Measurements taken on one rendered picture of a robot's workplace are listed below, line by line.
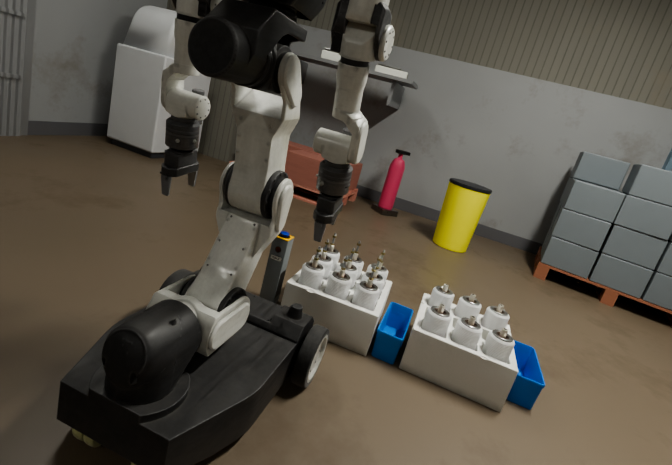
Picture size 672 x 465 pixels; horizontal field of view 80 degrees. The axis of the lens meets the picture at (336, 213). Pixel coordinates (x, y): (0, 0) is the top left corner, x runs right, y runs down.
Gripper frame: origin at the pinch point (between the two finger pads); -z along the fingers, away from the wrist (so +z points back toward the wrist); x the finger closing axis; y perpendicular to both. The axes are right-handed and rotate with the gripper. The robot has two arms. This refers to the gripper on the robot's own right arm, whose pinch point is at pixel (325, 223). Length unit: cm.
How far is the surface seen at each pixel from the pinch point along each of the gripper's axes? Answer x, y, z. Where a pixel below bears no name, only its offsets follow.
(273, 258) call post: 34, 29, -46
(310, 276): 29, 10, -44
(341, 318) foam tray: 23, -7, -54
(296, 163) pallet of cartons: 218, 98, -84
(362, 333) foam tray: 23, -16, -56
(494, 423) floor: 13, -69, -64
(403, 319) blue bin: 51, -30, -67
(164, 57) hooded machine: 202, 222, -19
